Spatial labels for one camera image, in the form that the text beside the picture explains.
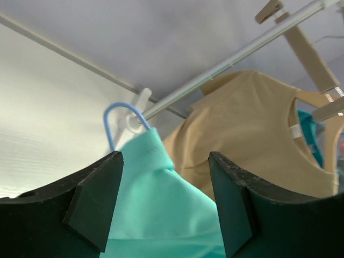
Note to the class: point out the light blue wire hanger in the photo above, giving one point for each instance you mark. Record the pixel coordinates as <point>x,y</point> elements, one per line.
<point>118,118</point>

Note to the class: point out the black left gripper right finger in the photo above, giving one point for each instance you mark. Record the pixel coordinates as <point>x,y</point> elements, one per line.
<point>260,219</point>

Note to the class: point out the white clothes rack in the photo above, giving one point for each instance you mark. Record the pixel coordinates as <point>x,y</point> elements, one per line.
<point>301,15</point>

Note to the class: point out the teal t shirt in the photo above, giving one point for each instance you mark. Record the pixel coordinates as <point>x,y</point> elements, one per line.
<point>158,214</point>

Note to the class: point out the turquoise hanging shirt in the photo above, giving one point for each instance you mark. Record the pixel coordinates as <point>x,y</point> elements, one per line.
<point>309,128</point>

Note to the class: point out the wooden clip hanger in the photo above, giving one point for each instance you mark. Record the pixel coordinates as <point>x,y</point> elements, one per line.
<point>317,70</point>

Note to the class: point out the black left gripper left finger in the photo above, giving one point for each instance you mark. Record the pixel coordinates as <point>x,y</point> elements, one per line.
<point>70,217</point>

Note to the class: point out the beige tank top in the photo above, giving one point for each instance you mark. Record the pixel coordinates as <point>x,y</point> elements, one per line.
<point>250,118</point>

